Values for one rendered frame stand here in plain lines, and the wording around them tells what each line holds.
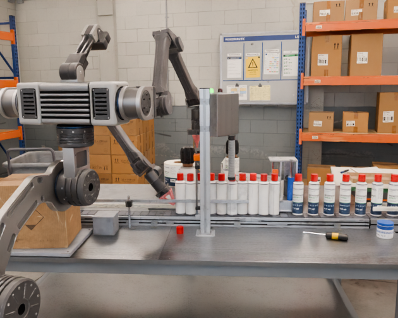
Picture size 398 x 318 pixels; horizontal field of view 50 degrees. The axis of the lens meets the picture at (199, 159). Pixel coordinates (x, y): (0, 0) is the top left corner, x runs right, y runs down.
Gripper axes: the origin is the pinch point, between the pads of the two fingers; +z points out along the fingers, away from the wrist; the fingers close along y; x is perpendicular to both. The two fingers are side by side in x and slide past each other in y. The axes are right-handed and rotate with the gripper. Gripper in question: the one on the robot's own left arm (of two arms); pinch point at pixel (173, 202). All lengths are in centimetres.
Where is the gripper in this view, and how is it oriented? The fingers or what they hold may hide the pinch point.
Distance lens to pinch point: 213.9
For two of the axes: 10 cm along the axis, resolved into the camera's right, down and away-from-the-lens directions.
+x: -7.8, 6.1, 1.6
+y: 0.6, -1.8, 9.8
